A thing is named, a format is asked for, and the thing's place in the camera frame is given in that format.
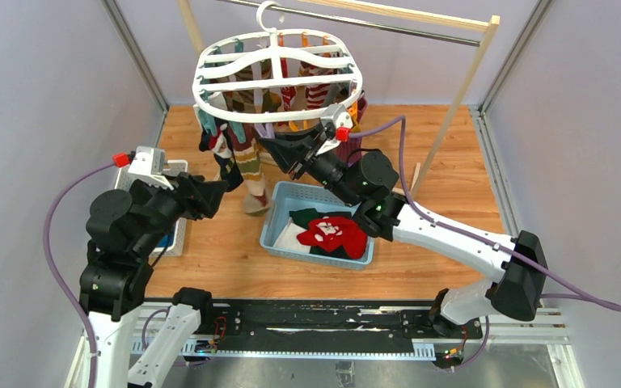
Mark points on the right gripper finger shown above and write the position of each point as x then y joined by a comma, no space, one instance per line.
316,134
292,157

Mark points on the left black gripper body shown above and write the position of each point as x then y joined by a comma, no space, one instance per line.
171,204

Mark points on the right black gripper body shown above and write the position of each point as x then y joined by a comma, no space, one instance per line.
329,171

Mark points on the lilac clothes peg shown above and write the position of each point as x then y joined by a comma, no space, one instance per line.
265,131

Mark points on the beige striped ribbed sock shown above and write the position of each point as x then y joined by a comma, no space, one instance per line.
258,199

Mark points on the teal clothes peg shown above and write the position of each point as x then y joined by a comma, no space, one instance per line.
239,131

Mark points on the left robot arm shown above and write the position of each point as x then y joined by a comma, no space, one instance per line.
125,227

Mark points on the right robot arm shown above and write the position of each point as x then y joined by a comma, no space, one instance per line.
513,267

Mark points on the white oval clip hanger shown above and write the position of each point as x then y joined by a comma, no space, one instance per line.
274,58

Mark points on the orange clothes peg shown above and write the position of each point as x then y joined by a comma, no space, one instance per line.
294,126

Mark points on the purple mustard hanging sock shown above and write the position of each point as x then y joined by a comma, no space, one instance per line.
349,150

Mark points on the navy hanging sock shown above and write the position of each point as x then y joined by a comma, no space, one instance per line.
219,145

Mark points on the blue cloth in basket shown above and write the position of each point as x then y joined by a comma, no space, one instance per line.
167,241

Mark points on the light blue plastic basket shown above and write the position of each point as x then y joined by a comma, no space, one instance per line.
288,196

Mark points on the dark green sock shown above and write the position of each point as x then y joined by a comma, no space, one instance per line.
303,217

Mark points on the white plastic basket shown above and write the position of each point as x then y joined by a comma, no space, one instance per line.
124,181

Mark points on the argyle brown hanging sock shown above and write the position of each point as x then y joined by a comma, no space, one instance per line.
244,101

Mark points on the white sock in basket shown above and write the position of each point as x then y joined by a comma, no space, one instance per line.
288,239

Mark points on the metal rack rod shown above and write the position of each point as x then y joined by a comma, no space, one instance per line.
375,26

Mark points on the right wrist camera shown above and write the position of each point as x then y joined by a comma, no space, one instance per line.
337,122

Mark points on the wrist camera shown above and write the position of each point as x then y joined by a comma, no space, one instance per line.
337,122
147,166

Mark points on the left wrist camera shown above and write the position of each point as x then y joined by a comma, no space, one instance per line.
147,166

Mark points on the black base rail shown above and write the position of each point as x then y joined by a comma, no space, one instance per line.
331,326

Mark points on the wooden clothes rack frame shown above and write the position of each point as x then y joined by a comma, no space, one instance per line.
487,31

